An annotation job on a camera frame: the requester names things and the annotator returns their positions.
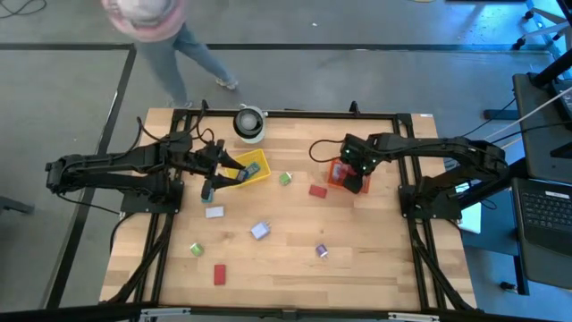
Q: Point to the black table frame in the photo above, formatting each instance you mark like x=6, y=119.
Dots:
x=290, y=115

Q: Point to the black laptop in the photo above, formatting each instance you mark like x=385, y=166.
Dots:
x=547, y=210

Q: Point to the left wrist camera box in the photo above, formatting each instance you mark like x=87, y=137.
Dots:
x=203, y=155

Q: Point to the small black plug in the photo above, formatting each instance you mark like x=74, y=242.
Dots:
x=507, y=286

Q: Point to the black diagonal pole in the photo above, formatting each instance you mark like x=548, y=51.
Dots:
x=552, y=71

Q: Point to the grey chair leg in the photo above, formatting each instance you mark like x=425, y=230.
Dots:
x=13, y=205

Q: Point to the black frame clamp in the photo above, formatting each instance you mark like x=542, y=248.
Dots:
x=354, y=107
x=204, y=106

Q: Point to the orange plastic basket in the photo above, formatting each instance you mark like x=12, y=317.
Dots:
x=331, y=179

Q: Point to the person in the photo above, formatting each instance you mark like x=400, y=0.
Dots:
x=156, y=22

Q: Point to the white box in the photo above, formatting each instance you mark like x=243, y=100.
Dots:
x=214, y=212

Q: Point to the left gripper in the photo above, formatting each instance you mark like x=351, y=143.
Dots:
x=210, y=179

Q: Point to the dark grey side desk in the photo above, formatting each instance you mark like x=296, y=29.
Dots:
x=536, y=134

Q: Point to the red box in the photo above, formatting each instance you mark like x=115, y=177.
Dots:
x=219, y=274
x=317, y=191

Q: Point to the dark blue desk base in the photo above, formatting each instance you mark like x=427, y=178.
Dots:
x=496, y=243

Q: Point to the lavender wall charger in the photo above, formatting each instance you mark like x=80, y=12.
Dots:
x=260, y=231
x=338, y=172

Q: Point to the purple wall charger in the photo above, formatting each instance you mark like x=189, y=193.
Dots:
x=322, y=250

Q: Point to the black crossbar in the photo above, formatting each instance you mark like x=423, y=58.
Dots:
x=67, y=313

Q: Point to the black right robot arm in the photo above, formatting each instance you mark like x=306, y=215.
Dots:
x=447, y=145

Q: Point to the white chair base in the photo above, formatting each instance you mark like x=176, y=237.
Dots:
x=543, y=30

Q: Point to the green wall charger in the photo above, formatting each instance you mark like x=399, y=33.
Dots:
x=196, y=249
x=285, y=179

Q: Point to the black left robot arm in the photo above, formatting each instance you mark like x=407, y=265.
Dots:
x=111, y=163

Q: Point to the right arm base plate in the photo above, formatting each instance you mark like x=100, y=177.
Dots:
x=411, y=212

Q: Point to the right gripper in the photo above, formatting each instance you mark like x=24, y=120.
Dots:
x=362, y=152

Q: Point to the silver metal bracket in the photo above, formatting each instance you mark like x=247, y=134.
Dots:
x=413, y=316
x=165, y=312

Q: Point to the yellow plastic basket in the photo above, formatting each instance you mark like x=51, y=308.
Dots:
x=261, y=158

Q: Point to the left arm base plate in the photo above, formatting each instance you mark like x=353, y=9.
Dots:
x=152, y=206

